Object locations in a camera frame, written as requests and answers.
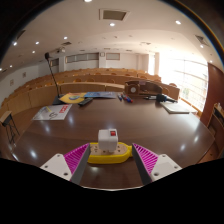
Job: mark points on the black remote control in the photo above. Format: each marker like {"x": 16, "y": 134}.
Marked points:
{"x": 85, "y": 102}

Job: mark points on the ceiling vent grille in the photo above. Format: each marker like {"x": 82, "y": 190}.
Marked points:
{"x": 202, "y": 40}
{"x": 20, "y": 34}

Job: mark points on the yellow power strip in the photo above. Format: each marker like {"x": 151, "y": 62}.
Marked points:
{"x": 110, "y": 158}

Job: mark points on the large glass window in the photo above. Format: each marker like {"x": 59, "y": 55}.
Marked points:
{"x": 186, "y": 83}

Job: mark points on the blue marker pen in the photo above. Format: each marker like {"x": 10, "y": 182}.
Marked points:
{"x": 119, "y": 97}

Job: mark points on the black handheld microphone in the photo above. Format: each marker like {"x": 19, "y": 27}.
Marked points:
{"x": 162, "y": 98}

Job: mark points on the white charger with red button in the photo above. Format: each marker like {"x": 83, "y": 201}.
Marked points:
{"x": 107, "y": 142}

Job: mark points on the small wooden-topped stand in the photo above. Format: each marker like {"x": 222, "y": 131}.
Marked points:
{"x": 6, "y": 117}

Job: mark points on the wooden shelf unit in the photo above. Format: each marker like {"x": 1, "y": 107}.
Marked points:
{"x": 216, "y": 126}

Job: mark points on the white sheet with red print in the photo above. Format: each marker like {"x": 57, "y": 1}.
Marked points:
{"x": 53, "y": 112}

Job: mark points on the white closed book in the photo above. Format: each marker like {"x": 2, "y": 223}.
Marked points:
{"x": 175, "y": 107}

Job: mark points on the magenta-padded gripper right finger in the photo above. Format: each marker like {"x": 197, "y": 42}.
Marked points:
{"x": 161, "y": 165}

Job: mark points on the wooden desk organizer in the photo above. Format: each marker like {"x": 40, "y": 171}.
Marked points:
{"x": 143, "y": 88}

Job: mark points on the red marker pen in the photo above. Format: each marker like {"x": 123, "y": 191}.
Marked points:
{"x": 129, "y": 99}
{"x": 124, "y": 97}

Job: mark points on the square ceiling air conditioner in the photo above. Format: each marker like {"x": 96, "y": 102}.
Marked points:
{"x": 113, "y": 14}

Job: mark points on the wall clock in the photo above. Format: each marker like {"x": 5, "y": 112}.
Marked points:
{"x": 102, "y": 54}

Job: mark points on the framed wall picture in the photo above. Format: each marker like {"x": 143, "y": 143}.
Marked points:
{"x": 24, "y": 74}
{"x": 11, "y": 82}

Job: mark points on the rows of wooden lecture seats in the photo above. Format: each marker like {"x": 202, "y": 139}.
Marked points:
{"x": 83, "y": 78}

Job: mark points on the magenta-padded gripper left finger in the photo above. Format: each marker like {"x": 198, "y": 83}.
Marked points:
{"x": 60, "y": 165}

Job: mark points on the ceiling projector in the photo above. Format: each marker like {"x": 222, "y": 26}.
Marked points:
{"x": 61, "y": 50}

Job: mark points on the black gooseneck microphone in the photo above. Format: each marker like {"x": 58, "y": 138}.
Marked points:
{"x": 58, "y": 100}

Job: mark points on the round ceiling lights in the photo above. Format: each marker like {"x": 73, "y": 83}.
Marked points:
{"x": 112, "y": 24}

